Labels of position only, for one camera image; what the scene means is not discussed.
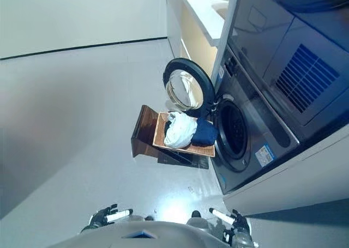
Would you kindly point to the round washing machine door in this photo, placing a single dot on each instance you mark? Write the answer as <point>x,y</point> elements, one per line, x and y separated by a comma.
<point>188,84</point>

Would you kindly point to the dark blue garment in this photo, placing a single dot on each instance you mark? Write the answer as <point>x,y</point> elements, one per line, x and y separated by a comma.
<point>204,132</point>

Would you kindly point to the robot right five-finger hand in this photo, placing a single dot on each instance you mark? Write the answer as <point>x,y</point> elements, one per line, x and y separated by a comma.
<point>236,221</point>

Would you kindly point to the brown wooden stool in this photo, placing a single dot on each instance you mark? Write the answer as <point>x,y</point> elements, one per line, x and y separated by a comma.
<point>144,133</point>

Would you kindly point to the grey front-load washing machine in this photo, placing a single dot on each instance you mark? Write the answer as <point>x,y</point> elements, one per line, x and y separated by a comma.
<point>256,139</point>

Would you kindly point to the robot left five-finger hand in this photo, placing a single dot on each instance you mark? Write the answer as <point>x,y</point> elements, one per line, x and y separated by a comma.
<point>103,216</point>

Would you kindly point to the grey robot torso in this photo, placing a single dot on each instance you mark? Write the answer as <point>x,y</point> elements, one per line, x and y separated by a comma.
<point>141,235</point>

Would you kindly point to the dark grey stacked dryer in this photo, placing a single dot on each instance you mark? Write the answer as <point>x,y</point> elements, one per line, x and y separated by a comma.
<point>289,54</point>

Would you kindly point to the woven wicker laundry basket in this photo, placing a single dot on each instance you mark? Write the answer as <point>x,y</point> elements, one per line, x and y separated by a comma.
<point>188,149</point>

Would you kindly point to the robot grey leg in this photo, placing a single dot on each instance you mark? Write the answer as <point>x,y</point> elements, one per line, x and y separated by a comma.
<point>197,221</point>

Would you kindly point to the white crumpled garment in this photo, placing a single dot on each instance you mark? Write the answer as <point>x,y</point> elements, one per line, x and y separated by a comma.
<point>180,130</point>

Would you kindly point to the robot left silver arm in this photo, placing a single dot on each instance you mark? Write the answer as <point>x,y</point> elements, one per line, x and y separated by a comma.
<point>88,228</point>

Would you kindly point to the robot right silver arm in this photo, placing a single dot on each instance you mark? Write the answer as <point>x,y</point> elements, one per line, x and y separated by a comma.
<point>244,239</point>

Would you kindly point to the white open shelf cabinet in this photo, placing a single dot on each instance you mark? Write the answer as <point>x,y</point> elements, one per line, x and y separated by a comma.
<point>196,21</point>

